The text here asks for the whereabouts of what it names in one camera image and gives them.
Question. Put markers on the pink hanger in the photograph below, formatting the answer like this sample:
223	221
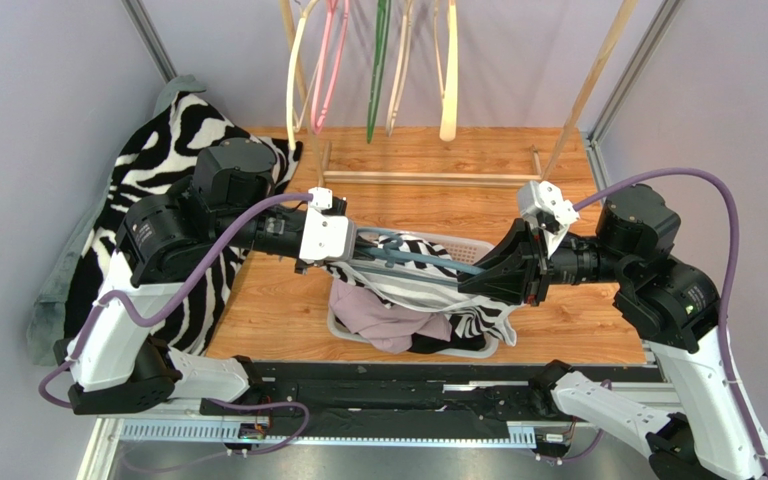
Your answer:
329	61

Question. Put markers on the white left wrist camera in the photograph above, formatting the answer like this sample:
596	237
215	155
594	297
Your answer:
328	234

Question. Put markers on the black mounting rail base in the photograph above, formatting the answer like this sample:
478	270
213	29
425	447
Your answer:
380	404

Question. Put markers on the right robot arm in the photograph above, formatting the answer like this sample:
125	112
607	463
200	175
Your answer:
672	305

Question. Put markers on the wooden clothes rack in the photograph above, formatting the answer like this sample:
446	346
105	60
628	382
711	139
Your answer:
542	171

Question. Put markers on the wooden hanger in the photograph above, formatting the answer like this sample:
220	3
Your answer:
447	72
403	60

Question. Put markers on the cream plastic hanger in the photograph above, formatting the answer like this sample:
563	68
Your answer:
295	15

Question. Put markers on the black white striped tank top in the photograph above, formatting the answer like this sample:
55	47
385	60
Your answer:
469	315

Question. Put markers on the green hanger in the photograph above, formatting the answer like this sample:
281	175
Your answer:
382	21

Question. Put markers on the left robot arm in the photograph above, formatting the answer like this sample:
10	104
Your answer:
165	246

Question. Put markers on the teal wire hanger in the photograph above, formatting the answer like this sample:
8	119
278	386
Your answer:
402	255

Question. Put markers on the white perforated plastic basket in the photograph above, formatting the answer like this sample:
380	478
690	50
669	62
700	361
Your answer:
460	249

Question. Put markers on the lilac ribbed tank top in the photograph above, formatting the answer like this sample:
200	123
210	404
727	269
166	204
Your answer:
391	329

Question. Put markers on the zebra print blanket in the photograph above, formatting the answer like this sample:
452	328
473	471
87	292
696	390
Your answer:
160	153

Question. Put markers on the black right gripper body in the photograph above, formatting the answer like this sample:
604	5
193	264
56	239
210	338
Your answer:
535	264

